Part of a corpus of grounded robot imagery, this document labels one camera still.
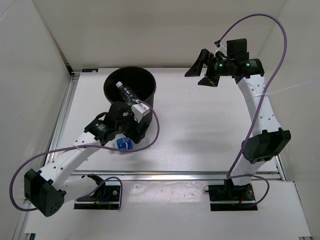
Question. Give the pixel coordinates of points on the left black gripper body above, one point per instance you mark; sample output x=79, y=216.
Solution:
x=128, y=126

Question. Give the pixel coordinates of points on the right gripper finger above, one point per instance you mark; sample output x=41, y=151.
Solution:
x=204, y=57
x=209, y=81

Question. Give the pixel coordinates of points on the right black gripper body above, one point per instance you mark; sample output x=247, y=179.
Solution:
x=217, y=68

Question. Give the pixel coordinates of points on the clear bottle blue label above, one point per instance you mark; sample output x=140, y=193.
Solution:
x=122, y=142

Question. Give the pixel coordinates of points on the clear unlabelled plastic bottle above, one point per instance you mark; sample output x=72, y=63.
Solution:
x=128, y=95

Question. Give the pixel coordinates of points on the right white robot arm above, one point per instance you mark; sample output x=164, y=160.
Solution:
x=265, y=138

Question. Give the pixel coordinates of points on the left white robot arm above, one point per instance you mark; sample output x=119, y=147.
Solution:
x=46, y=188

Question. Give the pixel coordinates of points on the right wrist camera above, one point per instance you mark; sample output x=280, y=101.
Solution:
x=237, y=49

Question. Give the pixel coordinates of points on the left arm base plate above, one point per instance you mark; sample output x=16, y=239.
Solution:
x=107, y=197

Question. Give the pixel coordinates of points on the aluminium table rail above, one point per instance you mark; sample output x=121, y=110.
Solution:
x=155, y=175

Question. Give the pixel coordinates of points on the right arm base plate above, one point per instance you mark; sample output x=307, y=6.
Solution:
x=227, y=197

